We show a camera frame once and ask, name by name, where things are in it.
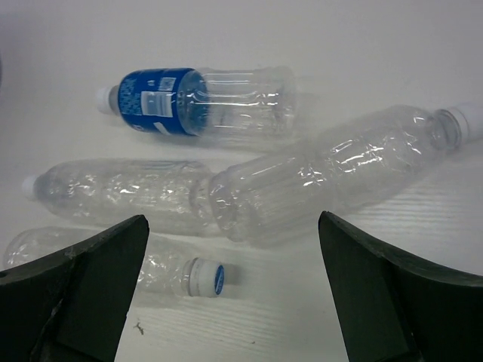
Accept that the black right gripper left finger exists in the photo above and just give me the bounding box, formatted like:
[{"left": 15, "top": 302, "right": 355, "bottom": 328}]
[{"left": 1, "top": 215, "right": 149, "bottom": 361}]

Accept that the clear bottle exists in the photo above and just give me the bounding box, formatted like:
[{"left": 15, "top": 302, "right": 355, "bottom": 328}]
[
  {"left": 22, "top": 158, "right": 219, "bottom": 237},
  {"left": 3, "top": 226, "right": 225, "bottom": 298},
  {"left": 209, "top": 102, "right": 482, "bottom": 247}
]

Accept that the blue label water bottle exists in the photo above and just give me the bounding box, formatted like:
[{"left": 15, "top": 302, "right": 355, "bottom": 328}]
[{"left": 95, "top": 66, "right": 297, "bottom": 150}]

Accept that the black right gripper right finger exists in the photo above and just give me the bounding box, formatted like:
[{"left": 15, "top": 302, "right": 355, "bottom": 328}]
[{"left": 318, "top": 211, "right": 482, "bottom": 361}]

